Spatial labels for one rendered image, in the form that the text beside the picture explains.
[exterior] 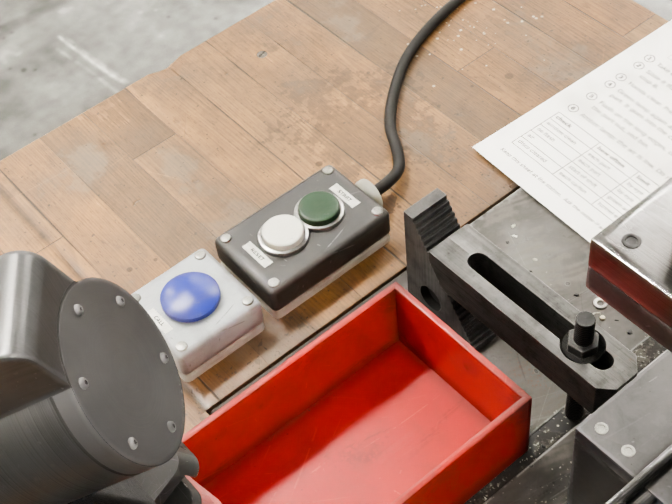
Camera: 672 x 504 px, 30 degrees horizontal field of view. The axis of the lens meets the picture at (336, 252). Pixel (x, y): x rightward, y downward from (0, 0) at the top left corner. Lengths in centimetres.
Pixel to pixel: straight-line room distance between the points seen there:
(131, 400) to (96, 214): 60
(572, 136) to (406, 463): 31
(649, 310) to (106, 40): 203
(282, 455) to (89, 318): 45
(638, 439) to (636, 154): 31
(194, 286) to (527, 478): 25
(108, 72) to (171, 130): 147
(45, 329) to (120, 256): 58
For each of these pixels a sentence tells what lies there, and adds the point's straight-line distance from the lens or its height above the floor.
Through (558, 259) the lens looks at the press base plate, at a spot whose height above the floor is 90.
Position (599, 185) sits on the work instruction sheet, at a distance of 93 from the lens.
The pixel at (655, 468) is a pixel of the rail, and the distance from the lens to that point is 69.
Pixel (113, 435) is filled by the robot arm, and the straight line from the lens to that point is 34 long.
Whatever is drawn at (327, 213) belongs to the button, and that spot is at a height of 94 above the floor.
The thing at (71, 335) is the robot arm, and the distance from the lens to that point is 34.
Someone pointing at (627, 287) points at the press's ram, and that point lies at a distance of 58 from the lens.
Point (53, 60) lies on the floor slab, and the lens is 252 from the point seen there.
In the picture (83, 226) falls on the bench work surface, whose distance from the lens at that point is 94.
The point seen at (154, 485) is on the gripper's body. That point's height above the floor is 120.
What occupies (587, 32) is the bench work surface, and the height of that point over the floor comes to 90.
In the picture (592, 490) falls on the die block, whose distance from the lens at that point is 74.
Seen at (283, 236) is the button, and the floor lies 94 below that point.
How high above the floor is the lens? 158
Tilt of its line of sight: 50 degrees down
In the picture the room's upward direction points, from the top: 7 degrees counter-clockwise
